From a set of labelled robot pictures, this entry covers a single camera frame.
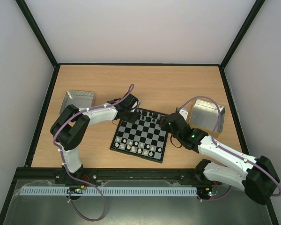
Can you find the black aluminium frame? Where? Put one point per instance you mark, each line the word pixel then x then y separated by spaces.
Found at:
pixel 47 173

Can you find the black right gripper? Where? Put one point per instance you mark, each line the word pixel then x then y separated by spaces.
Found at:
pixel 165 122

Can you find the black silver chess board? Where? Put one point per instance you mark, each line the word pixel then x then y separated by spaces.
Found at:
pixel 147 125

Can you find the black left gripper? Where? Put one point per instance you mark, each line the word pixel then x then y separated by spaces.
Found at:
pixel 133 119

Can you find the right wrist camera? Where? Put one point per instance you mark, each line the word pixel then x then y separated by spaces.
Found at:
pixel 183 112

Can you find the light blue cable duct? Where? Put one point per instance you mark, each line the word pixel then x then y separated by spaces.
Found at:
pixel 110 191

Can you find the pink metal tin box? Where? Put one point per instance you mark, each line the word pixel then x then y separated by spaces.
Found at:
pixel 78 98

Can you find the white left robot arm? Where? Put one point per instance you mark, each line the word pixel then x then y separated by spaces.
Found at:
pixel 70 127

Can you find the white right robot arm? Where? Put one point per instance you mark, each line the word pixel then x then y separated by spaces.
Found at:
pixel 255 176

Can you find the yellow metal tin box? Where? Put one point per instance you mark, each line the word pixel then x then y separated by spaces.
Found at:
pixel 204 115

